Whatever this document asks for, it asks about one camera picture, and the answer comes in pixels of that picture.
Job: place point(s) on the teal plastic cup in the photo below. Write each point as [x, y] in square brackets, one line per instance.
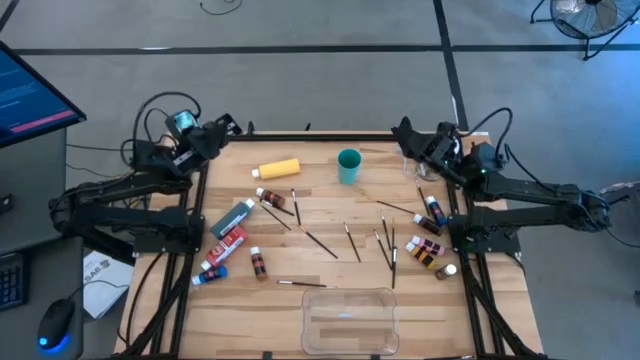
[348, 172]

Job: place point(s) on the blue-screen computer monitor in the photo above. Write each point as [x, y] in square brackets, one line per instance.
[30, 95]

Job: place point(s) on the small yellow paint bottle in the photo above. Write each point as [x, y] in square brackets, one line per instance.
[422, 257]

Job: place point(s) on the bronze paint bottle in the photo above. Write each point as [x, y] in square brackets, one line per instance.
[445, 272]

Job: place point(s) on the reddish brown paint bottle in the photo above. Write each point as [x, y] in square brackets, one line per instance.
[272, 198]

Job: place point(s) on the thin black paintbrush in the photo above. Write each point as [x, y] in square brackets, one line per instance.
[395, 206]
[385, 231]
[352, 242]
[286, 212]
[296, 207]
[274, 215]
[382, 249]
[422, 197]

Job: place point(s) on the black paintbrush orange ferrule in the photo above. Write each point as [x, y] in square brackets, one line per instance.
[318, 242]

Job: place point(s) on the grey floor device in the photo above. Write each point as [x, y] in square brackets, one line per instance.
[622, 190]

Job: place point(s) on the black keyboard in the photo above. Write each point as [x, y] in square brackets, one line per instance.
[11, 282]

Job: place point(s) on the large yellow paint bottle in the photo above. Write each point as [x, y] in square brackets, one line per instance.
[277, 169]

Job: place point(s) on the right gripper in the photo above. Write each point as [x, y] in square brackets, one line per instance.
[430, 150]

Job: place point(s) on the dark brown paint bottle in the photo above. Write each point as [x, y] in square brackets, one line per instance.
[429, 225]

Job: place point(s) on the black floor fan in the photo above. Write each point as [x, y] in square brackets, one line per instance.
[590, 20]

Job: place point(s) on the orange paint bottle black label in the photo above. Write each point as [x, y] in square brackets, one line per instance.
[259, 265]

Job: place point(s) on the clear jar white lid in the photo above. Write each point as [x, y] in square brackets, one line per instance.
[510, 125]

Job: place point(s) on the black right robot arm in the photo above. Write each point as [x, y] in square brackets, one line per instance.
[530, 192]

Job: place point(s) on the grey computer desk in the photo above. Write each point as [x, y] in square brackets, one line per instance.
[35, 200]

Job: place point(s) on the white paper booklet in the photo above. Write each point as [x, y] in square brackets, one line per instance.
[107, 287]

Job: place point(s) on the large dark teal paint bottle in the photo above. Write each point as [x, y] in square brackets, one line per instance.
[231, 220]

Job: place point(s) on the black paintbrush white ferrule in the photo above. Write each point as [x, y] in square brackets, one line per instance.
[394, 270]

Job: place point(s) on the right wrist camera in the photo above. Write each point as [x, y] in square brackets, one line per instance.
[447, 131]

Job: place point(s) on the clear plastic bin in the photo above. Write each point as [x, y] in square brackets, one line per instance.
[350, 320]

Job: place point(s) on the small blue paint bottle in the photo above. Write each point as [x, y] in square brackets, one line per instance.
[212, 274]
[437, 212]

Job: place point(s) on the black computer mouse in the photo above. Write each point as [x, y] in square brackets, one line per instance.
[55, 322]

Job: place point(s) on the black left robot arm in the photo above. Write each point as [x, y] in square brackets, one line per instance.
[125, 218]

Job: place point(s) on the black aluminium table frame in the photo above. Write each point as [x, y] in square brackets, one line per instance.
[310, 137]

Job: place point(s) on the black paintbrush silver ferrule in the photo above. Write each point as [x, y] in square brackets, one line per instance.
[300, 283]

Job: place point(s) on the large red paint bottle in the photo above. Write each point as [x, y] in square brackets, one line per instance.
[226, 246]

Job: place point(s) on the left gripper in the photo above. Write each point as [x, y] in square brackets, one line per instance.
[205, 142]

